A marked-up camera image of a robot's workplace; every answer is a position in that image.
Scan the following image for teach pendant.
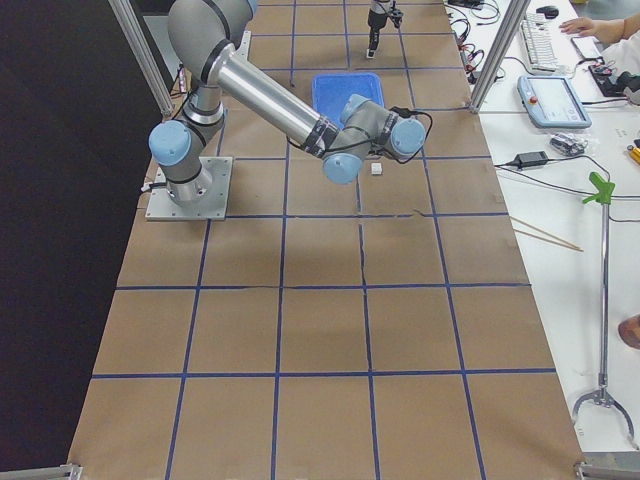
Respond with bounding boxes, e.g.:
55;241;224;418
517;75;592;129

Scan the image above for person's hand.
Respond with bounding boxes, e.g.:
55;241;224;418
559;17;607;38

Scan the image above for white block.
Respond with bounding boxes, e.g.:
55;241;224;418
370;162;383;176

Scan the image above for white keyboard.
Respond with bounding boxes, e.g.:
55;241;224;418
519;13;559;75

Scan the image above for aluminium frame post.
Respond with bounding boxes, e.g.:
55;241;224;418
468;0;530;114

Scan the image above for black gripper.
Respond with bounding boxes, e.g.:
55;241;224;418
366;2;403;59

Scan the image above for green handled grabber tool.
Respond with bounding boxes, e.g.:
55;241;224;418
571;171;639;451

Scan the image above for black power adapter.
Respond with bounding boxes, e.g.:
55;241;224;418
513;151;549;170

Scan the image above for blue plastic tray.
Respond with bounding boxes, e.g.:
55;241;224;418
311;72;384;128

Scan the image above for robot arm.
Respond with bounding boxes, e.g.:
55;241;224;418
149;0;428;206
366;0;404;59

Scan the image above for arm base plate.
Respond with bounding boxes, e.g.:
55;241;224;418
145;156;233;221

